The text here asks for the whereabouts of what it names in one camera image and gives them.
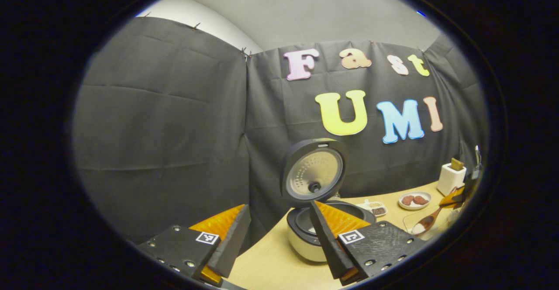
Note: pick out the dark grey rice cooker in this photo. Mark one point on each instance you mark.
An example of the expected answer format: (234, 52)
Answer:
(312, 172)

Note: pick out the brown bread slice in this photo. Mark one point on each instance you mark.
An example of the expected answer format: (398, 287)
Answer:
(457, 164)

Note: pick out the white toaster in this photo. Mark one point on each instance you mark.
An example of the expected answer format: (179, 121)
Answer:
(450, 178)

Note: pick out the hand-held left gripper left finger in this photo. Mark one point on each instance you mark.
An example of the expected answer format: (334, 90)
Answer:
(236, 242)

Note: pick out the small white plate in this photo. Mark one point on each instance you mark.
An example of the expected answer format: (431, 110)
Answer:
(415, 207)

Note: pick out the white rice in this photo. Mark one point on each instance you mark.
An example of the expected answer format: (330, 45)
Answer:
(417, 230)
(312, 229)

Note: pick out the clear glass bowl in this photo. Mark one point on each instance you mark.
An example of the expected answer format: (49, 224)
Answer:
(409, 225)

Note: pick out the brown wooden spoon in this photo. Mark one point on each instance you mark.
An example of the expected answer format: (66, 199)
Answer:
(426, 223)

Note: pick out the black backdrop cloth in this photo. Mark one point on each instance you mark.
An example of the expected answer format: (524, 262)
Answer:
(153, 128)

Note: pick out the white divided tray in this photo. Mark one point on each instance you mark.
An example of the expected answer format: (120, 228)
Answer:
(371, 205)

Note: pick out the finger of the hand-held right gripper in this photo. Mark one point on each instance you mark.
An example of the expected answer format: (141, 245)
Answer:
(452, 197)

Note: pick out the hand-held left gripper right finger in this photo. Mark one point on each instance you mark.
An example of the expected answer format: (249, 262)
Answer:
(325, 246)

